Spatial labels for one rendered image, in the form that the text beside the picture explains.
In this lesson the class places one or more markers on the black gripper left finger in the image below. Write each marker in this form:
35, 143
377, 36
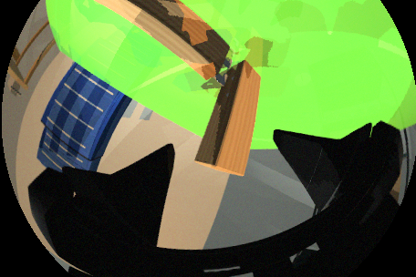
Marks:
136, 194

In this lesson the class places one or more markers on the dark brown wooden post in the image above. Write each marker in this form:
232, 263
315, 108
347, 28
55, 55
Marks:
228, 137

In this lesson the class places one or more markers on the wooden rail with metal hooks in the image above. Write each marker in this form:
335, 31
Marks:
179, 29

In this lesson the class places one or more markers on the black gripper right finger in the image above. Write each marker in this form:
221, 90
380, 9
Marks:
321, 163

